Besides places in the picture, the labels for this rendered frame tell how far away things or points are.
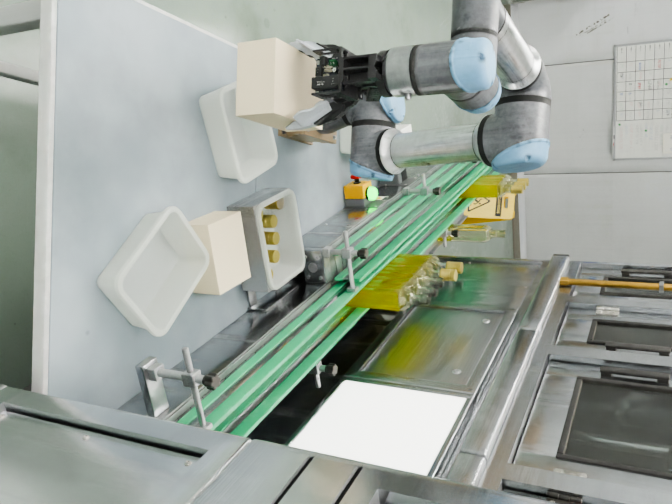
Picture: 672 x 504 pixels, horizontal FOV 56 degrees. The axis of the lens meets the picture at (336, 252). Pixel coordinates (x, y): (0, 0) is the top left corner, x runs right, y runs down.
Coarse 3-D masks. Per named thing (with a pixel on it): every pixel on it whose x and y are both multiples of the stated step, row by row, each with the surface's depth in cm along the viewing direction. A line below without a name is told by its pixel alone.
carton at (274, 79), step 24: (240, 48) 104; (264, 48) 102; (288, 48) 105; (240, 72) 104; (264, 72) 102; (288, 72) 105; (312, 72) 112; (240, 96) 104; (264, 96) 102; (288, 96) 105; (312, 96) 112; (264, 120) 108; (288, 120) 107
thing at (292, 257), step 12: (288, 192) 160; (264, 204) 151; (288, 204) 164; (276, 216) 166; (288, 216) 165; (264, 228) 164; (276, 228) 168; (288, 228) 166; (300, 228) 166; (264, 240) 151; (288, 240) 168; (300, 240) 166; (264, 252) 152; (288, 252) 169; (300, 252) 168; (264, 264) 153; (276, 264) 169; (288, 264) 169; (300, 264) 168; (276, 276) 162; (288, 276) 162; (276, 288) 157
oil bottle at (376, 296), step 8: (368, 288) 173; (376, 288) 172; (384, 288) 171; (392, 288) 171; (400, 288) 170; (408, 288) 170; (360, 296) 173; (368, 296) 172; (376, 296) 171; (384, 296) 170; (392, 296) 169; (400, 296) 168; (408, 296) 168; (352, 304) 176; (360, 304) 174; (368, 304) 173; (376, 304) 172; (384, 304) 171; (392, 304) 170; (400, 304) 169; (408, 304) 168
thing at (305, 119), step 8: (320, 104) 103; (328, 104) 104; (304, 112) 103; (312, 112) 104; (320, 112) 105; (296, 120) 104; (304, 120) 105; (312, 120) 106; (288, 128) 108; (296, 128) 107; (304, 128) 107
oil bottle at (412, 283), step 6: (378, 276) 181; (384, 276) 180; (390, 276) 179; (372, 282) 177; (378, 282) 177; (384, 282) 176; (390, 282) 175; (396, 282) 175; (402, 282) 174; (408, 282) 174; (414, 282) 174; (414, 288) 172
